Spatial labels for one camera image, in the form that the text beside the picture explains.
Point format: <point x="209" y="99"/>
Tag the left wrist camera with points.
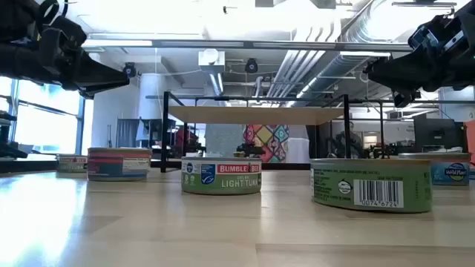
<point x="63" y="35"/>

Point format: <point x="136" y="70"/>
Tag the silver ribbed ventilation duct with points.
<point x="334" y="70"/>

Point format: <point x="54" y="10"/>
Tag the white ceiling fixture box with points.
<point x="211" y="57"/>

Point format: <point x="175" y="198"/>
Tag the black ceiling camera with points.
<point x="130" y="70"/>
<point x="251" y="66"/>

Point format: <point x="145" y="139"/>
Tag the large bright window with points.
<point x="44" y="126"/>

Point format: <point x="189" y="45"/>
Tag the person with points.
<point x="350" y="141"/>

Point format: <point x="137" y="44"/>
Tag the black background robot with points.
<point x="250" y="150"/>

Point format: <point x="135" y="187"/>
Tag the white round column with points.
<point x="150" y="96"/>

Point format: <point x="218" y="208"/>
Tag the colourful patchwork panel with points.
<point x="274" y="139"/>

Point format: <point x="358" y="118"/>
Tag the dark grey curtain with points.
<point x="128" y="133"/>

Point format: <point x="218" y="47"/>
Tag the black computer monitor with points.
<point x="438" y="133"/>

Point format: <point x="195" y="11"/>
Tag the blue Wild Planet can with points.
<point x="452" y="172"/>

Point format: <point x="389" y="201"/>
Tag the green albacore tuna can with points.
<point x="334" y="185"/>

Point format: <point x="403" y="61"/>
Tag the grey overhead frame bar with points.
<point x="222" y="44"/>

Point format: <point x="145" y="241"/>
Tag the black stand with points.
<point x="7" y="150"/>

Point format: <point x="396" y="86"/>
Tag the red and blue can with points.
<point x="111" y="167"/>

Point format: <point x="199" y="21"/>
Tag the white fabric panel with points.
<point x="298" y="148"/>

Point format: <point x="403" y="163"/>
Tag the Bumble Bee light tuna can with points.
<point x="222" y="178"/>
<point x="70" y="165"/>

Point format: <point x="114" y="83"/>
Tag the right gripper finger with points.
<point x="404" y="98"/>
<point x="404" y="72"/>

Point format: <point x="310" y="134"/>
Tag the grey partition panel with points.
<point x="222" y="141"/>

